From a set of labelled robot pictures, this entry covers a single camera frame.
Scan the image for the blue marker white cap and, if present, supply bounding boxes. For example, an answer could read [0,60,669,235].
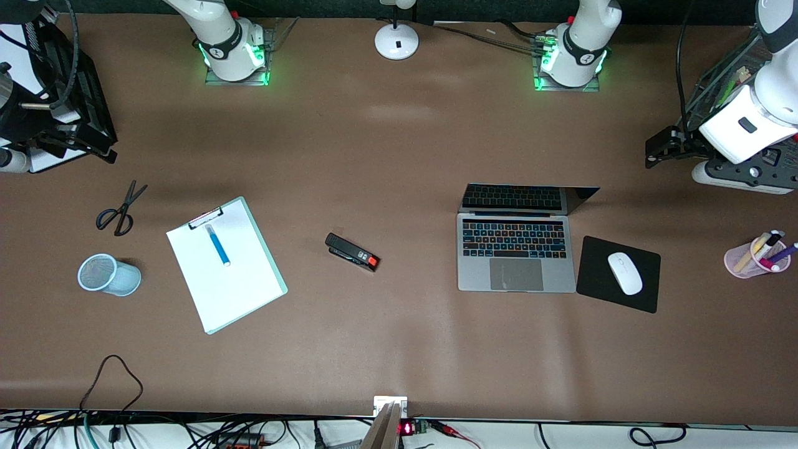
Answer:
[204,223,231,268]

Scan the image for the silver laptop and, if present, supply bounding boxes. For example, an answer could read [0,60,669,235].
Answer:
[457,183,601,294]

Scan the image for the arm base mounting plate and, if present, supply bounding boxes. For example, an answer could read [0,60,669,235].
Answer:
[532,34,602,93]
[204,17,301,87]

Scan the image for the green marker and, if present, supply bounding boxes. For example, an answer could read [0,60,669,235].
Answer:
[718,76,741,108]

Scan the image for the black-capped white marker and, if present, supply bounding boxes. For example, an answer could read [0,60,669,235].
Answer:
[751,229,786,263]

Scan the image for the purple marker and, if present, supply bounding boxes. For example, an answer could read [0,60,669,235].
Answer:
[768,242,798,272]

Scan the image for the white paper stack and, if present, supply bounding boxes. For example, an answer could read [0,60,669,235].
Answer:
[0,24,47,94]
[28,147,85,174]

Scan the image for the black stacked document tray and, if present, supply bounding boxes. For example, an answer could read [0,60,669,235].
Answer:
[0,12,119,175]

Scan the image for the black scissors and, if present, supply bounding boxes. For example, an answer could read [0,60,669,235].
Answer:
[95,180,149,237]

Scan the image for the pink mesh pen cup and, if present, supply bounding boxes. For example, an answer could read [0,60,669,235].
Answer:
[724,234,792,279]

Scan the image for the white computer mouse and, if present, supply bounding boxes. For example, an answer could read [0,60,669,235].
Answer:
[607,251,644,296]

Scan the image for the beige pencil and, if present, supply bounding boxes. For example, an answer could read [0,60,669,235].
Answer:
[734,233,772,273]

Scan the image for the black mouse pad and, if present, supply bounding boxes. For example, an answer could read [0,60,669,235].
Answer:
[575,235,661,314]

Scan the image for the light blue mesh cup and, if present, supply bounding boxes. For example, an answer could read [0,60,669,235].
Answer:
[77,253,142,297]

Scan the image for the white paper sheet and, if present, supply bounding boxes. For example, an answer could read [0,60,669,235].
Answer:
[166,201,282,331]

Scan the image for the teal clipboard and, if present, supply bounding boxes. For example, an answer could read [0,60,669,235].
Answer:
[166,196,289,336]

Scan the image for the white round stand base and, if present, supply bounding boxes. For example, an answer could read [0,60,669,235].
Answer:
[374,0,420,62]

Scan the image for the black stapler red tip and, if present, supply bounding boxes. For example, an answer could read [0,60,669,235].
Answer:
[325,233,380,273]

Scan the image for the orange power strip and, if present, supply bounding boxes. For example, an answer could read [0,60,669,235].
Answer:
[221,433,266,449]

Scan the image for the grey mounting beam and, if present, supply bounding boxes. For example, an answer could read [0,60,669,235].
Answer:
[360,402,403,449]

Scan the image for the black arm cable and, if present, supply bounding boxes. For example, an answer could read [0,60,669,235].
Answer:
[34,0,85,116]
[676,0,702,135]

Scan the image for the black wire mesh tray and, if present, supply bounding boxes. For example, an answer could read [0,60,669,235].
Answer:
[691,28,798,166]

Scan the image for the thin black looped cable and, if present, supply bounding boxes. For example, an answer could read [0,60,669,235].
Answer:
[79,354,145,415]

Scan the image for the black coiled cable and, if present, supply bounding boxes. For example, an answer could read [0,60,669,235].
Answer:
[628,424,688,448]

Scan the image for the red wire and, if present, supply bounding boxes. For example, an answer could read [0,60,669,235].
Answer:
[430,421,482,449]

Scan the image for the white bracket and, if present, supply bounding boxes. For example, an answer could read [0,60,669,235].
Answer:
[373,396,408,417]

